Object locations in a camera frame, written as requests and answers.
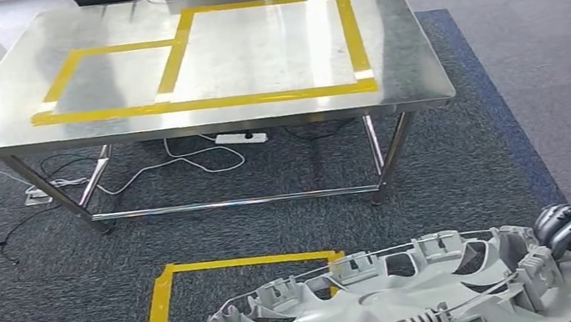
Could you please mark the silver wheel hubcap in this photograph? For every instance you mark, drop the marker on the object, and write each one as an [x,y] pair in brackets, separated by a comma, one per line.
[384,307]

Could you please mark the stainless steel workbench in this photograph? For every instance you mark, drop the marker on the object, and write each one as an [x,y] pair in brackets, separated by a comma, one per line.
[247,48]

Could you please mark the white power strip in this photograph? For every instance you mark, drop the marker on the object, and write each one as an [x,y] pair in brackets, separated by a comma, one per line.
[240,138]

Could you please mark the grey floor socket box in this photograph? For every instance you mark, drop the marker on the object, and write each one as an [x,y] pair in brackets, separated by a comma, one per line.
[38,195]

